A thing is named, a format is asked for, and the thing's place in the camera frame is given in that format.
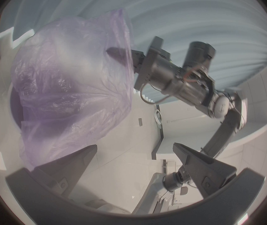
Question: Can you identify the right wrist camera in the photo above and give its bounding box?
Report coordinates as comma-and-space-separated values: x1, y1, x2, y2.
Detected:
159, 48, 174, 63

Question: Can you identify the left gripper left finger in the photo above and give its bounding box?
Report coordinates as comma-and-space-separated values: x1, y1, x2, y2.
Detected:
33, 144, 98, 197

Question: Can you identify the purple plastic bag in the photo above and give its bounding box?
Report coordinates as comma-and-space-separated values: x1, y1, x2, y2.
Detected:
10, 8, 135, 170

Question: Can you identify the pale blue curtain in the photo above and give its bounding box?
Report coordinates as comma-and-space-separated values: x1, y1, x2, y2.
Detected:
12, 0, 267, 103

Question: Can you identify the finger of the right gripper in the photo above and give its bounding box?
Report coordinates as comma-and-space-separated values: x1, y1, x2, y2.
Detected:
106, 46, 146, 75

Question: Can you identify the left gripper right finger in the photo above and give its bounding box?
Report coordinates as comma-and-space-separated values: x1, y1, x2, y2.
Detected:
172, 142, 237, 199

